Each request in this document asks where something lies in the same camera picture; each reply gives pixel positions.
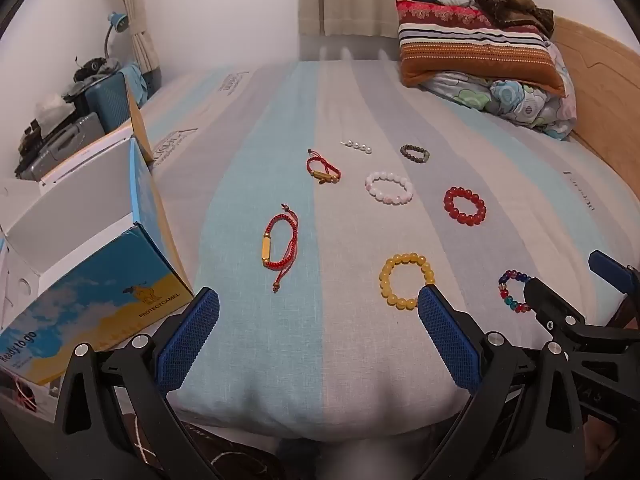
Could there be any multicolour glass bead bracelet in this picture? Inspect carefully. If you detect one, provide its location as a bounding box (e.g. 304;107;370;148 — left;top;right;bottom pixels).
497;268;535;314

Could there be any red bead bracelet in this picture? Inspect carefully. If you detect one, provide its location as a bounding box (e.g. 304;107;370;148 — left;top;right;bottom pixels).
442;185;488;227

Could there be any yellow bead bracelet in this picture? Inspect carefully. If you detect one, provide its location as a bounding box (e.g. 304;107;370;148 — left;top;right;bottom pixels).
377;251;436;311

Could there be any pink white bead bracelet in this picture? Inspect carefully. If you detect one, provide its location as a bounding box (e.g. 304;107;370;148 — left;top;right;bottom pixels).
363;169;416;206

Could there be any brown wooden bead bracelet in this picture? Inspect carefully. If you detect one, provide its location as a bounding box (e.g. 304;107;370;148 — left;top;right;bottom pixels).
399;143;432;164

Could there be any red cord bracelet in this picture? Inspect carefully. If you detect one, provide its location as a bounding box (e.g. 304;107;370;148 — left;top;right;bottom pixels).
259;202;301;294
305;148;343;186

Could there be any blue white cardboard box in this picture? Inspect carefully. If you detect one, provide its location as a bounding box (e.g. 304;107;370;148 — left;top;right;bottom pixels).
1;105;193;421

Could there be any floral quilt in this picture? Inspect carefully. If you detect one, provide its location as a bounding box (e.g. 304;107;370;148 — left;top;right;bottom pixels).
420;41;577;140

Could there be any wooden headboard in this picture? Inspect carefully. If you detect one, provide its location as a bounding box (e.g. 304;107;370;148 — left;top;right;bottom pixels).
552;16;640;193

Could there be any grey hard case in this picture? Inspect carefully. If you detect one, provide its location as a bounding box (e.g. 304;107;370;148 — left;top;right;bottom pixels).
15;113;104;181

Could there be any striped red orange pillow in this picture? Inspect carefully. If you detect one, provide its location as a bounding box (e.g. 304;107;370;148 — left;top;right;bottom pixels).
396;0;566;96

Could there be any teal suitcase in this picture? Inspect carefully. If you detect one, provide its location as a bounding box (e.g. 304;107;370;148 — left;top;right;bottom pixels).
84;63;149;133

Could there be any blue desk lamp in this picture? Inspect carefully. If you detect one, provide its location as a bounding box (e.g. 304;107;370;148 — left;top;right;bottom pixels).
103;12;129;58

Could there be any tied beige curtain left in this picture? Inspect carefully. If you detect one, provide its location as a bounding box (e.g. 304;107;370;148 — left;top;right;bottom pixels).
122;0;160;74

